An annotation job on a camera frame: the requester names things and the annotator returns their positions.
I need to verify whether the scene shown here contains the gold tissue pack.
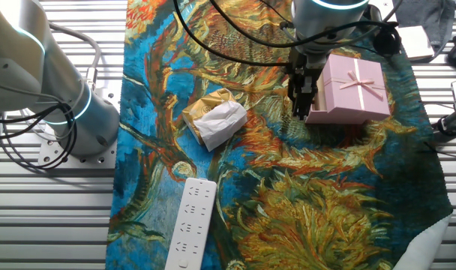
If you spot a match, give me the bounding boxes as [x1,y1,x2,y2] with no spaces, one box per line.
[181,88,248,153]

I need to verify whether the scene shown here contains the white power strip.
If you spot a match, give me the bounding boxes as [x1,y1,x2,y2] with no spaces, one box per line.
[163,177,218,270]

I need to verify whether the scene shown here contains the white flat box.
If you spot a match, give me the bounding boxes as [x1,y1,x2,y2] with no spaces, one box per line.
[396,25,435,62]

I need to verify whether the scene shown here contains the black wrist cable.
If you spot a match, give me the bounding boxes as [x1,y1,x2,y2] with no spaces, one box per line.
[172,0,402,68]

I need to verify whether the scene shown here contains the dark gray fabric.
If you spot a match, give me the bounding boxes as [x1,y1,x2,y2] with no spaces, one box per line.
[392,0,456,52]

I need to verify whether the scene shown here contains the gray camera mount arm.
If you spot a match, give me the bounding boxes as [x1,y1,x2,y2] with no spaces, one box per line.
[432,109,456,138]

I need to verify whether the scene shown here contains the tan cardboard box insert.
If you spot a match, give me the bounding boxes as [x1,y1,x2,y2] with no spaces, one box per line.
[313,76,328,113]

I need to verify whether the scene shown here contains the sunflower painting print cloth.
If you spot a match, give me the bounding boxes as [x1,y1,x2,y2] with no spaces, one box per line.
[105,0,454,270]

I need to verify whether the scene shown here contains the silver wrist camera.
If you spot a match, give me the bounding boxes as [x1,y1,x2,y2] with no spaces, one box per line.
[362,2,385,24]

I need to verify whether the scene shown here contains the pink ribboned casing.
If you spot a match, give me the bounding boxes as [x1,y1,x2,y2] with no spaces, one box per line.
[321,53,392,125]

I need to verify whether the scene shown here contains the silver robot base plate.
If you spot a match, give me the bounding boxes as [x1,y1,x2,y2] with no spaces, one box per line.
[37,85,122,169]

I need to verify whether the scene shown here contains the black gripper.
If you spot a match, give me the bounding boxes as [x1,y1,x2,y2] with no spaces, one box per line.
[286,48,326,122]

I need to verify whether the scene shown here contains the pink inner gift box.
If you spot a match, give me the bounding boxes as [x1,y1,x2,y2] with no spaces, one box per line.
[304,74,329,125]

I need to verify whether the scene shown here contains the black base cable bundle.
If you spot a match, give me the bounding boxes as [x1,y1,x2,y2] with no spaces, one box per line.
[0,100,79,172]

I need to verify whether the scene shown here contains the thick gray base cable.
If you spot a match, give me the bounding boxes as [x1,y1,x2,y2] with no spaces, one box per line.
[47,22,102,91]

